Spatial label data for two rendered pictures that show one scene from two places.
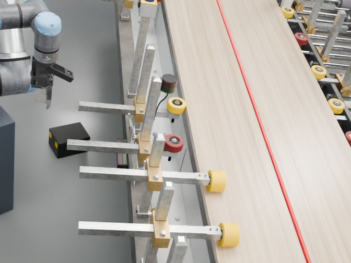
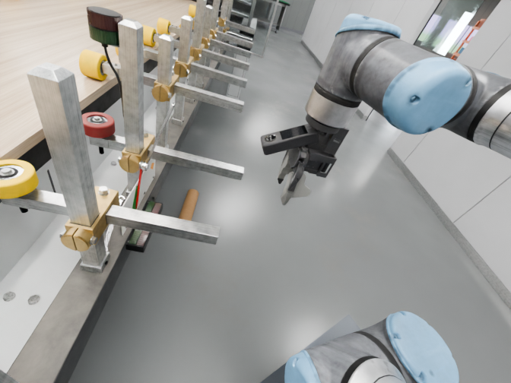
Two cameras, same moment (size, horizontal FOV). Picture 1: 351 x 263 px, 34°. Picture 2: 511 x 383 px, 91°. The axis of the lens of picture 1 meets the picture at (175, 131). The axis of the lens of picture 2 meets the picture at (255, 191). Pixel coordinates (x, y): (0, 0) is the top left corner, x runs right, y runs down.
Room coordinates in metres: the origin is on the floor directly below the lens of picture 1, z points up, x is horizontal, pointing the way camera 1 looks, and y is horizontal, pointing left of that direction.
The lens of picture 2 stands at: (2.27, 0.49, 1.31)
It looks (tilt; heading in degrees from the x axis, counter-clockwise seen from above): 40 degrees down; 183
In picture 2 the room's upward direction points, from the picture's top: 21 degrees clockwise
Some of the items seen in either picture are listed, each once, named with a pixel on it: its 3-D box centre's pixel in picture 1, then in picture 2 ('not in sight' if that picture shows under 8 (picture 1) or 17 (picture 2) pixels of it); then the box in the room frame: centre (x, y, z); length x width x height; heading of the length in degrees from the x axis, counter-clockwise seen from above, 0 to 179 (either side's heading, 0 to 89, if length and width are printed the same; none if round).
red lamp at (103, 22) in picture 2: (169, 81); (105, 18); (1.78, 0.07, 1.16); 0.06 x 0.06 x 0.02
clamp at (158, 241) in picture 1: (159, 226); (184, 65); (1.27, -0.03, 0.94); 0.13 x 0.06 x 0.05; 16
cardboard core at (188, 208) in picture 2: not in sight; (188, 207); (1.17, 0.05, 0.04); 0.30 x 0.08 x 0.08; 16
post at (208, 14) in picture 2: not in sight; (202, 55); (0.81, -0.15, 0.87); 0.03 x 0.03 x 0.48; 16
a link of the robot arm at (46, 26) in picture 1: (47, 32); (355, 61); (1.77, 0.54, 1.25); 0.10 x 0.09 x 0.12; 37
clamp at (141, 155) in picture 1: (144, 146); (137, 151); (1.75, 0.10, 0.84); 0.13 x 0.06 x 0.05; 16
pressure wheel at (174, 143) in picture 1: (171, 150); (99, 136); (1.76, 0.00, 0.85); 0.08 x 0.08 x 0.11
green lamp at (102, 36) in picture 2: (168, 86); (106, 33); (1.78, 0.07, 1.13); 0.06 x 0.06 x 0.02
